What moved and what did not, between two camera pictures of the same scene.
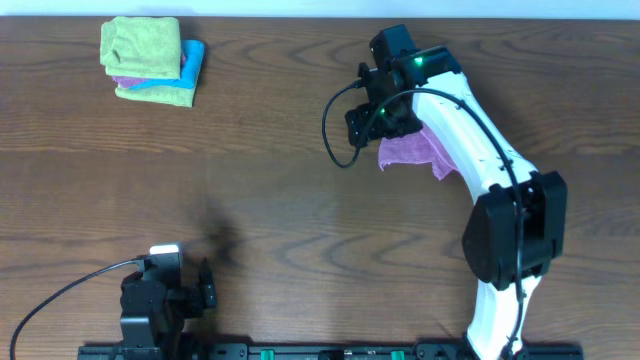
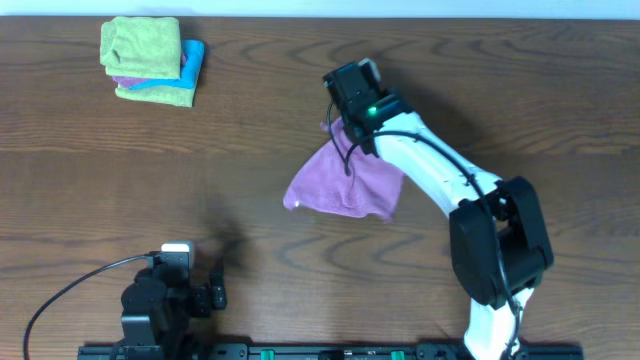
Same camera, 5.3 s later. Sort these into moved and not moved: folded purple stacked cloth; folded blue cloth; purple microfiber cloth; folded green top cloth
Moved: purple microfiber cloth
Not moved: folded green top cloth; folded blue cloth; folded purple stacked cloth
